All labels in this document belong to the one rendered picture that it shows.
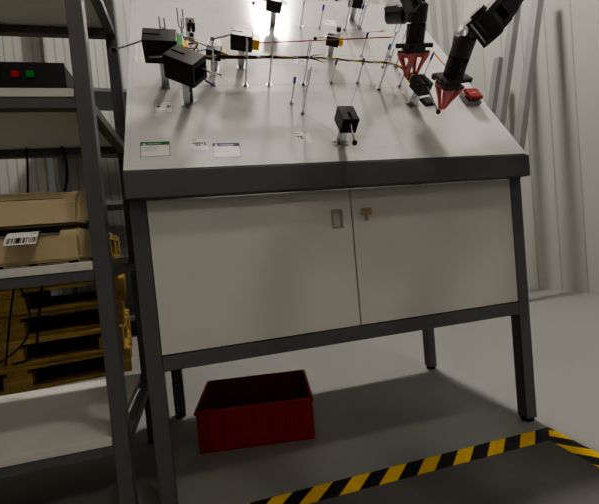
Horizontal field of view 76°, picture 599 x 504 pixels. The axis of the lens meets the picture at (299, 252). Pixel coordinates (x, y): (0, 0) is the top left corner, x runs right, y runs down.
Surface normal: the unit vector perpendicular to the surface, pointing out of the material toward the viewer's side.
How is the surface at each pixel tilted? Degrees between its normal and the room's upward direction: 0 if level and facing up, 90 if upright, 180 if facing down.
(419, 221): 90
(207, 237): 90
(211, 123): 53
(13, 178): 90
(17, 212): 72
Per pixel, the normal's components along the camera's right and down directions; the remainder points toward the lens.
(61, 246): 0.30, 0.00
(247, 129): 0.15, -0.59
